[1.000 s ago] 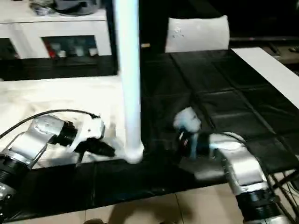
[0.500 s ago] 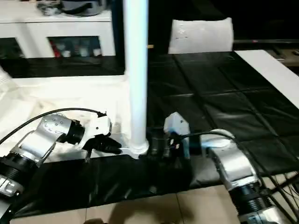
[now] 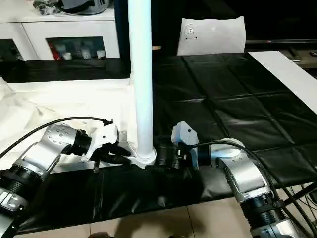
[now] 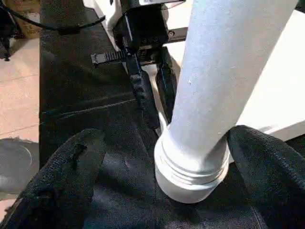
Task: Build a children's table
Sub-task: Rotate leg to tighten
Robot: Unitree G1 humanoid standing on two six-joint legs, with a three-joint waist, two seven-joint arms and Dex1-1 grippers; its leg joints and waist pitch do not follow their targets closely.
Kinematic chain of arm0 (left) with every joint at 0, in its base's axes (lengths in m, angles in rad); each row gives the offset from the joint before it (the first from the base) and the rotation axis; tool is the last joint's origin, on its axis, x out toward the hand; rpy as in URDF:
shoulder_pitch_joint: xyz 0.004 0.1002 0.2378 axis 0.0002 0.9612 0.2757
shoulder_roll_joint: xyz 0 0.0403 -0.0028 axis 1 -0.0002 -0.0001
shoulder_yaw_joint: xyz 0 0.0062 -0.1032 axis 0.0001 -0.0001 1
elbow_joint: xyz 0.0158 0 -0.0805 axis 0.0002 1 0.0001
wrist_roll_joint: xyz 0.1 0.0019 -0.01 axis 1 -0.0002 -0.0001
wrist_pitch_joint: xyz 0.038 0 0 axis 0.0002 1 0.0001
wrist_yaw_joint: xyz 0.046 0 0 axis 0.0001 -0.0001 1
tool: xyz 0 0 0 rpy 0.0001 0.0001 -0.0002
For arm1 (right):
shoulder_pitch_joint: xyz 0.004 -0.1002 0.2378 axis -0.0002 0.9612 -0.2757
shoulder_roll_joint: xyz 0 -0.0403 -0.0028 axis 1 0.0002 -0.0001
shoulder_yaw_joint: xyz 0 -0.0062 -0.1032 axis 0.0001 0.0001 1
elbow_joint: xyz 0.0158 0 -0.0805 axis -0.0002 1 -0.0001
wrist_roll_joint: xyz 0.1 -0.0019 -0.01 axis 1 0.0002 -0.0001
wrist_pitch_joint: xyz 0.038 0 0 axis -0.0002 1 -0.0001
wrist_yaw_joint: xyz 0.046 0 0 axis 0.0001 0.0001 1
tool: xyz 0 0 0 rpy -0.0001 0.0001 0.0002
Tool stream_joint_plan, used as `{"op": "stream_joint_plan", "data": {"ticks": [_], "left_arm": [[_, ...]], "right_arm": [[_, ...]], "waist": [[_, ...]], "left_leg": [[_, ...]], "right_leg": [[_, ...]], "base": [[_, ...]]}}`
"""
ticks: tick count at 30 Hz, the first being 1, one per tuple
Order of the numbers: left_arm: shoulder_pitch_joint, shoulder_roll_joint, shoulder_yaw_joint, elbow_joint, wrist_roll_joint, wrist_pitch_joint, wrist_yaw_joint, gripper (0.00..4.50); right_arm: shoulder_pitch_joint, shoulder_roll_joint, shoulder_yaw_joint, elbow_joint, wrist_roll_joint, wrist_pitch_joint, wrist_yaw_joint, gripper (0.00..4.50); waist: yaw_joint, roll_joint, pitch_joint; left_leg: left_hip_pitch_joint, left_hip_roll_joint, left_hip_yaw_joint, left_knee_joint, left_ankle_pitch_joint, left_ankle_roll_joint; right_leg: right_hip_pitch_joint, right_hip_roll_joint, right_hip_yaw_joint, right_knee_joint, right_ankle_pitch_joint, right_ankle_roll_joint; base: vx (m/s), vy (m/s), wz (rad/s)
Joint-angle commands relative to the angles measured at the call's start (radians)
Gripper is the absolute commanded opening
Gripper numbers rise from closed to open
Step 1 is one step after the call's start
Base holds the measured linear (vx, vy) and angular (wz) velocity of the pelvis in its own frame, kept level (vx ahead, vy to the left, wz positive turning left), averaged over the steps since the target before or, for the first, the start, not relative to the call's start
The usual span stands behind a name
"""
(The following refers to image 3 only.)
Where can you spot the white plastic table top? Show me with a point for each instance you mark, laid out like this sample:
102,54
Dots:
64,106

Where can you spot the white plastic table leg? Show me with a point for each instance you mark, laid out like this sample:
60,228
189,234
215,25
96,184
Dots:
141,74

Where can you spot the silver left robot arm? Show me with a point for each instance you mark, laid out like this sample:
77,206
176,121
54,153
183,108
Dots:
34,163

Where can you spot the black work mat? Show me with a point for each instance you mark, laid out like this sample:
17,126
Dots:
223,109

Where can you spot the small tan label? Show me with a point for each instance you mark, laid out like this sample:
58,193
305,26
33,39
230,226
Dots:
156,47

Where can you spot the small red item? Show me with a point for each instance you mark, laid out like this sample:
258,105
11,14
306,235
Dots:
56,52

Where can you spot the white plastic bag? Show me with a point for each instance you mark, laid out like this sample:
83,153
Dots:
213,34

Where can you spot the black stand bar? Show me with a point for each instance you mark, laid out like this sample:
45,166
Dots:
302,196

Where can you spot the white flat board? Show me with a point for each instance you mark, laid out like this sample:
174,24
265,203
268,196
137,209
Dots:
290,72

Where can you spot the white cabinet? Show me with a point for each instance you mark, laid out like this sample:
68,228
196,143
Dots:
49,27

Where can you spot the grey bag on cabinet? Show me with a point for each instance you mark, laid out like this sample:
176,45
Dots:
84,5

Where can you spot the grey clutter pile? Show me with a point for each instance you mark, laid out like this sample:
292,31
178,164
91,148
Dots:
47,6

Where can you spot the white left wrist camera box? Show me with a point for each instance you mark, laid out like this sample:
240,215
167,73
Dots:
101,138

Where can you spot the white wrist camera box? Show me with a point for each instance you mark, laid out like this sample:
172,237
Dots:
101,138
184,135

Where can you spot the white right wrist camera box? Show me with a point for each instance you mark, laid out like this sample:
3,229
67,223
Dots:
184,135

